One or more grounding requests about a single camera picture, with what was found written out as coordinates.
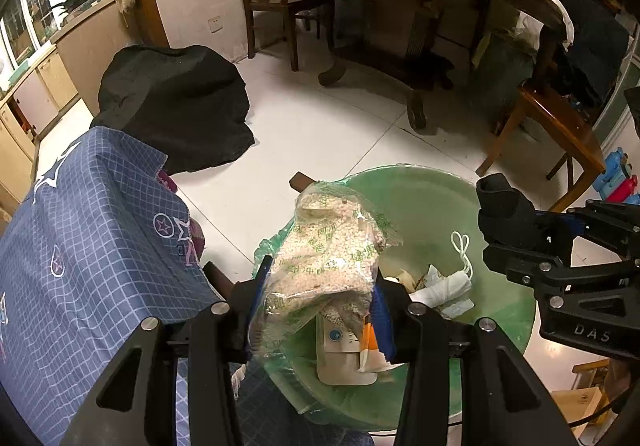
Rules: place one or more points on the clear bag of grains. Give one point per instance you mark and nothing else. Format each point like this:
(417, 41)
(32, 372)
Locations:
(325, 236)

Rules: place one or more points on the tan paper piece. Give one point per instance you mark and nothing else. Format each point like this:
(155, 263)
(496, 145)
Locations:
(407, 278)

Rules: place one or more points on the blue plastic toy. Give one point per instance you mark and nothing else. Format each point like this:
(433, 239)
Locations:
(612, 170)

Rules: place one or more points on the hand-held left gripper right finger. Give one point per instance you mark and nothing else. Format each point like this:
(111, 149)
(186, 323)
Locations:
(382, 321)

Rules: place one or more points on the kitchen window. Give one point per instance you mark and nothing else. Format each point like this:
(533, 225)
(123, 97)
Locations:
(35, 15)

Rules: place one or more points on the cardboard box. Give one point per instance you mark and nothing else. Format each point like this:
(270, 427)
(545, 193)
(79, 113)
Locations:
(582, 401)

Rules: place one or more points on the light brown wooden chair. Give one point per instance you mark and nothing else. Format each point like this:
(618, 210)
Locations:
(565, 120)

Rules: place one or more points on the red plastic bottle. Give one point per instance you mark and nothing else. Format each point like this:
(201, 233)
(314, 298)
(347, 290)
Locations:
(630, 188)

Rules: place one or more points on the green plastic bin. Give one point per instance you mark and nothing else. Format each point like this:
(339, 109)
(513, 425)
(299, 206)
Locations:
(425, 206)

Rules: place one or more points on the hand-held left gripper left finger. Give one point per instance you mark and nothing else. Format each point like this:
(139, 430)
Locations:
(240, 306)

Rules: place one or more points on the white wall socket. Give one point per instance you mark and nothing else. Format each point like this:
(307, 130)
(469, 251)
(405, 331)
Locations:
(215, 23)

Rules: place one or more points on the black cloth cover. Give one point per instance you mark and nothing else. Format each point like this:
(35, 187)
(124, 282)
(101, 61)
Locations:
(170, 95)

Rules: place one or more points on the tan cardboard packet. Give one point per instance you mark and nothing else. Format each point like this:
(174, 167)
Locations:
(345, 366)

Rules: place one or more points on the black jacket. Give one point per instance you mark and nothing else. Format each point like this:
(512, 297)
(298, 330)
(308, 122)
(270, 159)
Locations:
(590, 40)

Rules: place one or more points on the brown wooden block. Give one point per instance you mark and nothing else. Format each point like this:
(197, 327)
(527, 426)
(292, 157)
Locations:
(300, 182)

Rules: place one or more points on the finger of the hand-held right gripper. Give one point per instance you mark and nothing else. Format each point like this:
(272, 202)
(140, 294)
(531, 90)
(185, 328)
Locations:
(530, 268)
(600, 221)

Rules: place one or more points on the dark green bag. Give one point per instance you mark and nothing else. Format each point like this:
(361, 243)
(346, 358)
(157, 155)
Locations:
(505, 70)

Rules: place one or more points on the black sock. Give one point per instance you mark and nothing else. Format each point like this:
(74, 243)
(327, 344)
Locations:
(505, 211)

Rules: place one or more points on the white face mask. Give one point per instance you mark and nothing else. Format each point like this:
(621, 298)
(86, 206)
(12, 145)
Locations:
(442, 290)

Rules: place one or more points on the beige kitchen base cabinets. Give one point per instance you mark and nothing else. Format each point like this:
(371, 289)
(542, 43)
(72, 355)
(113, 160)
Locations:
(75, 55)

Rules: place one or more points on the orange white packet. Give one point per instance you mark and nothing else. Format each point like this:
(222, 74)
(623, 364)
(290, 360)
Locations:
(372, 351)

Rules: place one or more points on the blue star-print tablecloth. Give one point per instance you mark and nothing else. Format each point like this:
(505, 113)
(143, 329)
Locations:
(100, 226)

